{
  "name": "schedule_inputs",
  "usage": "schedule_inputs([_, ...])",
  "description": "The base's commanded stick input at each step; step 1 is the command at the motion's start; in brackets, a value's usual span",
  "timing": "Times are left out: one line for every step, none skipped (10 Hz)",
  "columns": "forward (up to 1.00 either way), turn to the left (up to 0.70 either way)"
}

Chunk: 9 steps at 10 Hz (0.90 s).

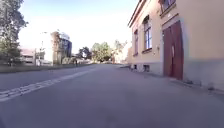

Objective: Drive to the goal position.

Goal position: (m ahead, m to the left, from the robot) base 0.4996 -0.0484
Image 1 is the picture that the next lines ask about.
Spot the yellow building with arched windows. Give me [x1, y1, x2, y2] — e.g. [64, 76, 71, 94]
[126, 0, 224, 92]

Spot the grey asphalt road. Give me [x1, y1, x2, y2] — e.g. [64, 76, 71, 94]
[0, 64, 98, 92]

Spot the brick tower building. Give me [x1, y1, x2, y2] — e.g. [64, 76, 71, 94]
[50, 30, 73, 65]

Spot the grass verge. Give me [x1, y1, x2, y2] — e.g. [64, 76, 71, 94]
[0, 62, 94, 75]

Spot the group of distant trees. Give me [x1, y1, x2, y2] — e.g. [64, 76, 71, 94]
[77, 40, 128, 64]

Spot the grey asphalt path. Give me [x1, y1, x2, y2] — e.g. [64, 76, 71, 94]
[0, 63, 224, 128]

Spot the tall leafy tree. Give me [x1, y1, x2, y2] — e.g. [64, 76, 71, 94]
[0, 0, 29, 66]

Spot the low pale building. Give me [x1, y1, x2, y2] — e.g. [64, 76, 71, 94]
[19, 47, 46, 66]

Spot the grey cobblestone strip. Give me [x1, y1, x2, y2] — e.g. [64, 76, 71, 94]
[0, 67, 98, 103]

